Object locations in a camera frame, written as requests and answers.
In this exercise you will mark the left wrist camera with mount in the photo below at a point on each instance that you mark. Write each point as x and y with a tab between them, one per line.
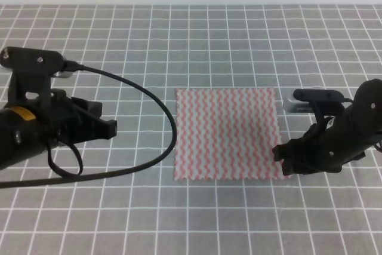
32	71

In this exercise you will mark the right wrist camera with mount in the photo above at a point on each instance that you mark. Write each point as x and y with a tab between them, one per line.
321	103

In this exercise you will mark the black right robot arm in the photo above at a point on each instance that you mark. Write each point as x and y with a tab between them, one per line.
367	105

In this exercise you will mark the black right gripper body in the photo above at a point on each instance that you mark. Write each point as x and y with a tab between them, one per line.
327	149

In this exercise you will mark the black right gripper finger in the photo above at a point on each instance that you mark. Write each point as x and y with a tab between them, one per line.
294	150
290	168

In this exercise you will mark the pink white wavy striped towel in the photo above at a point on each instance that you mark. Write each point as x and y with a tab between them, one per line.
226	134

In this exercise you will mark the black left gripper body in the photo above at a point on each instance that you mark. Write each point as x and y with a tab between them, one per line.
59	118

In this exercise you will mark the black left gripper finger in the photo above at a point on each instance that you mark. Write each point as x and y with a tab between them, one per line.
85	110
87	129

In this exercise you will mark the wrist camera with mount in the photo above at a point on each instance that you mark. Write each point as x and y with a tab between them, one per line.
321	103
32	71

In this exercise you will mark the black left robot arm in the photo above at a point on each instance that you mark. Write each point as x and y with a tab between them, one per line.
28	129

